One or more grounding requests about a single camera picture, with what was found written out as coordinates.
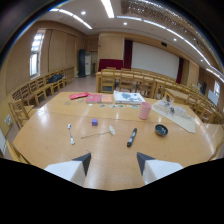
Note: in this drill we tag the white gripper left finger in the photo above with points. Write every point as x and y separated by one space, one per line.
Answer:
71 170

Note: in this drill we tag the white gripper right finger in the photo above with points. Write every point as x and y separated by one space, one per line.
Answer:
155 169

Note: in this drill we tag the black marker pen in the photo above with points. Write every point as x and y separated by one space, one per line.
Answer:
132 137

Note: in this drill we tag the metal spoon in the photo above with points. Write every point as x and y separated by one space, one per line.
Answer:
70 134

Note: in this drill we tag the small black bowl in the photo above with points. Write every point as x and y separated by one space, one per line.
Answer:
161 129

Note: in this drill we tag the thin white brush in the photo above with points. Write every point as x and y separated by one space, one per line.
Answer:
103 132

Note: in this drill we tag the small purple cube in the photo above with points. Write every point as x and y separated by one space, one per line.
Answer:
94 122

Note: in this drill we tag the beige cloth mat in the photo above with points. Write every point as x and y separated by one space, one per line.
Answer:
176 117

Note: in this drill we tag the pink plastic cup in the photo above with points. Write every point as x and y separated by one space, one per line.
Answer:
145 110

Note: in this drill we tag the clear plastic packet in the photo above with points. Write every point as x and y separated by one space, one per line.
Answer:
170 108

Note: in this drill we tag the red flat pouch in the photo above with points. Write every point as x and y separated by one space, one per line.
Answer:
79 95

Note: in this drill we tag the red book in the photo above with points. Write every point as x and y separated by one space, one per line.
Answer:
93 98

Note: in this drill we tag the wooden chair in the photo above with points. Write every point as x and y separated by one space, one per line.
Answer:
147 85
20 113
108 81
126 81

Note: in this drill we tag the white illustrated book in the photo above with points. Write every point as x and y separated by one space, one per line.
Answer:
128 97

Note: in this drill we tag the orange book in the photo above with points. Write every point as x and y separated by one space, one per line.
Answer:
106 98

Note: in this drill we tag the black bag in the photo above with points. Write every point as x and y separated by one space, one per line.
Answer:
54 78

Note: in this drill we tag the black tall speaker cabinet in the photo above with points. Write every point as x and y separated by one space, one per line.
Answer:
81 63

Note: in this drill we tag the white air conditioner unit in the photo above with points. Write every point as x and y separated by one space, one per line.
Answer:
88 63

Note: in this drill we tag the white projection screen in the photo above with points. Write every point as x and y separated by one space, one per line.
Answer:
154 60

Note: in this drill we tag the red covered podium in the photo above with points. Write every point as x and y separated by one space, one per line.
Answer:
110 64

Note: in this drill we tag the dark red curtain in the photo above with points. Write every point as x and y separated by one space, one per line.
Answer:
128 54

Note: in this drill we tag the window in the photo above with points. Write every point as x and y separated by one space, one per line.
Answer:
35 52

